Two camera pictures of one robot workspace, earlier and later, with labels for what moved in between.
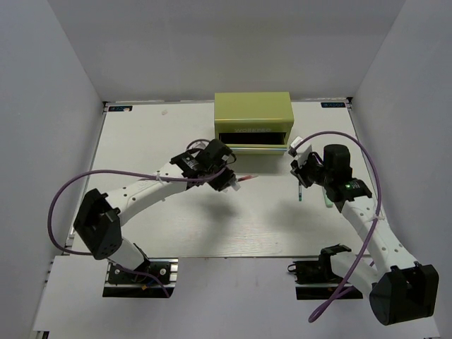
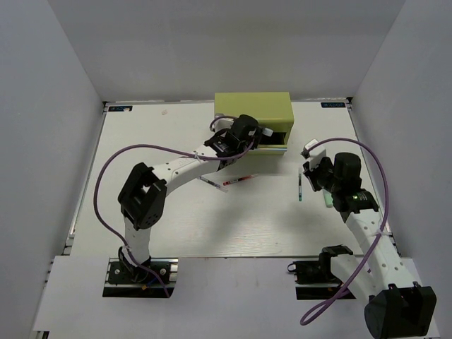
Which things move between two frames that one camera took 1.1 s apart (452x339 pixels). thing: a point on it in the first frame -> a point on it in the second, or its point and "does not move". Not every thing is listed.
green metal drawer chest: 254,123 does not move
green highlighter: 328,203 does not move
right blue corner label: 332,104 does not move
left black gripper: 227,175 -> 256,138
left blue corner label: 120,108 does not move
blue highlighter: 236,186 -> 268,132
